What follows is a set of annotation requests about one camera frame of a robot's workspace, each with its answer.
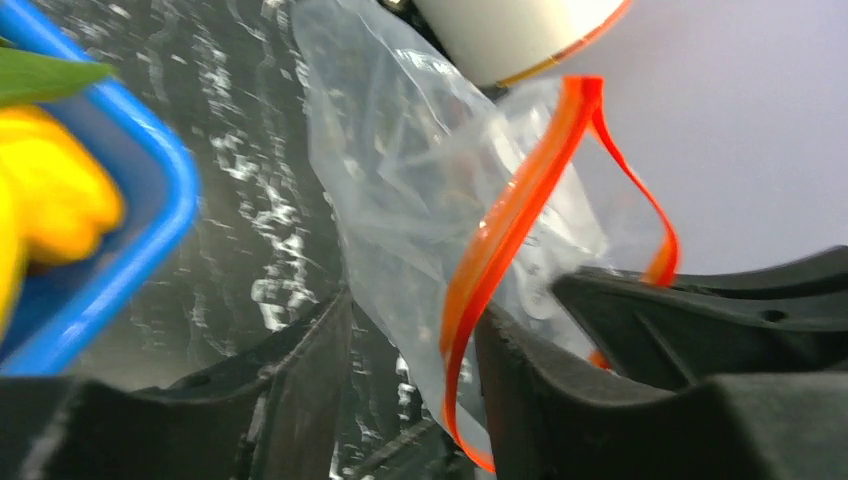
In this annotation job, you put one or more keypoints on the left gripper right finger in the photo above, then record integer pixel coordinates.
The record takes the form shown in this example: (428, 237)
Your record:
(551, 415)

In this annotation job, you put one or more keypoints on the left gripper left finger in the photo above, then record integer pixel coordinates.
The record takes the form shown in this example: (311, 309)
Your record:
(269, 412)

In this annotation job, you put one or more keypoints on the white cylindrical container orange lid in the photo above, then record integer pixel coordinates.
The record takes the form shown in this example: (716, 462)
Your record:
(503, 42)

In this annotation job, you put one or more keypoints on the blue plastic basket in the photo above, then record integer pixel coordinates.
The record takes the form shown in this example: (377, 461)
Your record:
(62, 311)

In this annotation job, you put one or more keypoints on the clear zip top bag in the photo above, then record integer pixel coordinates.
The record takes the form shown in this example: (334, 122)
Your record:
(446, 201)

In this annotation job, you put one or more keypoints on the yellow bell pepper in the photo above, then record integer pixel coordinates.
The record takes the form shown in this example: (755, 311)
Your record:
(57, 201)

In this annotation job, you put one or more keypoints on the green leaf vegetable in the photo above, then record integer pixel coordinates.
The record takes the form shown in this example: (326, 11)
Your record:
(29, 77)

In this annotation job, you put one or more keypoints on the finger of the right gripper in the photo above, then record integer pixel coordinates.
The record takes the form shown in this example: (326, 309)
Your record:
(787, 318)

